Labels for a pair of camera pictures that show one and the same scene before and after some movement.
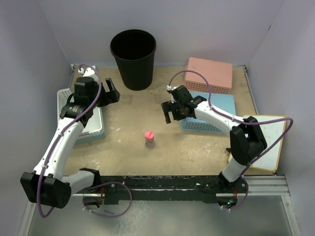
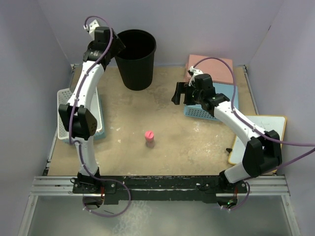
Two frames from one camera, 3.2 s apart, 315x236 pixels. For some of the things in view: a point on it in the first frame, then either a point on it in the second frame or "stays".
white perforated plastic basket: [94, 123] stays
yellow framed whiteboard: [273, 132] stays
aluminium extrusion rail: [275, 186] stays
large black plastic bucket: [134, 50] stays
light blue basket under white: [101, 134] stays
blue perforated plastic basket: [224, 102] → [196, 110]
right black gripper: [169, 106] → [183, 88]
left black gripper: [112, 96] → [117, 45]
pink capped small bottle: [149, 135] stays
